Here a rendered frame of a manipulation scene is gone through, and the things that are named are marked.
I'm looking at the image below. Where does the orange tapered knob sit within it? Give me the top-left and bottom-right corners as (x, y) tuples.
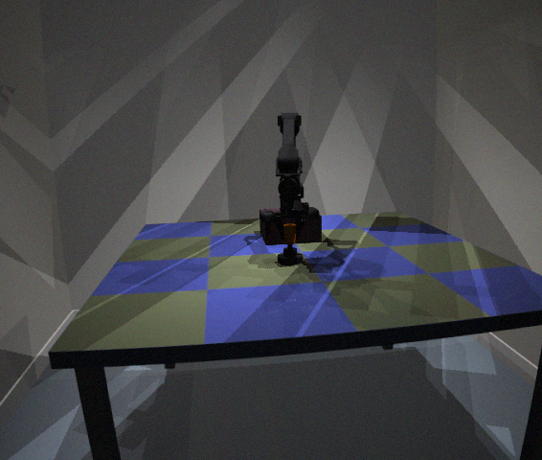
(283, 223), (296, 244)

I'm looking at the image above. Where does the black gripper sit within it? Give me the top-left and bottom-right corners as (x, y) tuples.
(260, 193), (320, 241)

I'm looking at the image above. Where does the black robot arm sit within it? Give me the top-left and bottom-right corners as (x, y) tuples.
(276, 113), (309, 219)

